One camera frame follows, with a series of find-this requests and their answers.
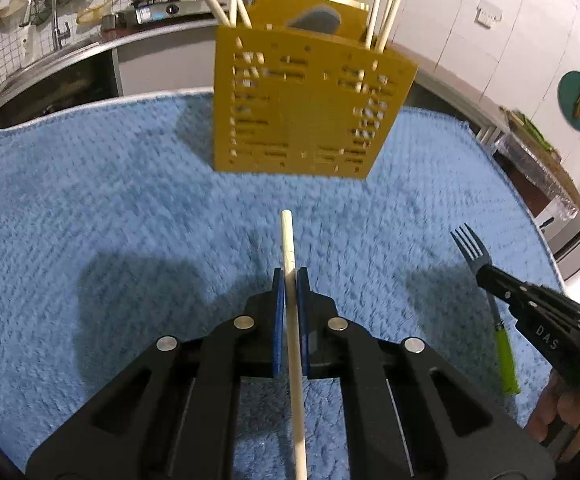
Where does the green-handled fork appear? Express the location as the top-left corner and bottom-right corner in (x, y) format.
(450, 223), (520, 396)

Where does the wooden chopstick long diagonal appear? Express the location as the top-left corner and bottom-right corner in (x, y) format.
(281, 209), (308, 480)

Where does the wooden chopstick crossing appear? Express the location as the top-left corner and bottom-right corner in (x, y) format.
(375, 0), (401, 53)

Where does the light blue rice spoon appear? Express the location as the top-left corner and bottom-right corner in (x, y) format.
(287, 6), (341, 35)

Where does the kitchen counter with cabinets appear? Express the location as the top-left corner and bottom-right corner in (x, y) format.
(0, 16), (512, 137)

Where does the person right hand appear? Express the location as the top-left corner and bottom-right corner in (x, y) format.
(525, 370), (580, 442)

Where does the blue textured table cloth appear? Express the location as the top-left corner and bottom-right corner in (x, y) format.
(0, 93), (561, 467)

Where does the wooden chopping block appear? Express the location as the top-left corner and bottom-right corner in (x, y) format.
(495, 106), (580, 219)

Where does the yellow plastic utensil holder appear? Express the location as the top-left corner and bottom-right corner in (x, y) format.
(213, 0), (418, 179)

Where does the steel sink faucet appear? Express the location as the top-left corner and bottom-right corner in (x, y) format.
(18, 0), (70, 52)

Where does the gas stove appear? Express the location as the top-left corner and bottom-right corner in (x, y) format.
(116, 0), (212, 28)

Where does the green round wall board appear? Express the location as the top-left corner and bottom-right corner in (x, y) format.
(557, 70), (580, 132)

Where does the white wall socket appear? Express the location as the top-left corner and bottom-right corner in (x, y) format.
(474, 0), (503, 29)

